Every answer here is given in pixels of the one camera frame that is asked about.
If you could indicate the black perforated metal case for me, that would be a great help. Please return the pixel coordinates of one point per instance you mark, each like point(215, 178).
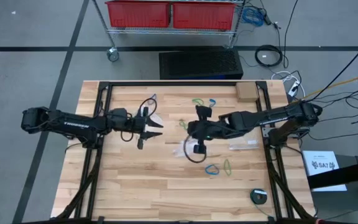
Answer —
point(197, 63)

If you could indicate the red button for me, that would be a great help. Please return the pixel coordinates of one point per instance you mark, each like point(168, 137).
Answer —
point(319, 221)

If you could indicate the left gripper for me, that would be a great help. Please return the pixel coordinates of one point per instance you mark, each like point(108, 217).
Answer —
point(132, 124)

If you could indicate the brown cardboard box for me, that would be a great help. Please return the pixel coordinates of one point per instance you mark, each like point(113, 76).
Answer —
point(246, 91)

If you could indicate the green rubber band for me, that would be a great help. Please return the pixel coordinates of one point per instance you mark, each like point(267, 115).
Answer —
point(228, 173)
point(193, 100)
point(183, 125)

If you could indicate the grey side table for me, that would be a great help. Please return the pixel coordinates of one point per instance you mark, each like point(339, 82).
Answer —
point(340, 205)

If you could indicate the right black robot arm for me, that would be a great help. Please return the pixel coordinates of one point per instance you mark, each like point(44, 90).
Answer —
point(259, 119)

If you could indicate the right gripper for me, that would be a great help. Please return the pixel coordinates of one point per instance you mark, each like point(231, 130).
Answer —
point(213, 129)

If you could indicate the red plastic storage bin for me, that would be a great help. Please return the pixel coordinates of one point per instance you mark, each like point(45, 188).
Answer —
point(135, 14)
point(204, 15)

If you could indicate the blue rubber band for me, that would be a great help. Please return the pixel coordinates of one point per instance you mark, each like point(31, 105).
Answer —
point(206, 170)
point(213, 101)

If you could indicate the white power strip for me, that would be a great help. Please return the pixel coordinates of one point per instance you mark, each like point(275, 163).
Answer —
point(294, 88)

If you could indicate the black flat bar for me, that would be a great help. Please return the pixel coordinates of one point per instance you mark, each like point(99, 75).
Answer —
point(346, 174)

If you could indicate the black aluminium table frame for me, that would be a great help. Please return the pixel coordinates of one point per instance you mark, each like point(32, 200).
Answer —
point(182, 83)

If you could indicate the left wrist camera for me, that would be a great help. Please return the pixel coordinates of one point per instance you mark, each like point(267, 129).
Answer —
point(120, 113)

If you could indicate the white printed paper sheet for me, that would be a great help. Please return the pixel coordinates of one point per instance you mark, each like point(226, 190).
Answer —
point(322, 177)

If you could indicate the black power adapter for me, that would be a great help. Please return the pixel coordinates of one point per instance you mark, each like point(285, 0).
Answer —
point(267, 18)

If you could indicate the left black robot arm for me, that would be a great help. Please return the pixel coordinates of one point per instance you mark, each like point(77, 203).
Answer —
point(73, 124)

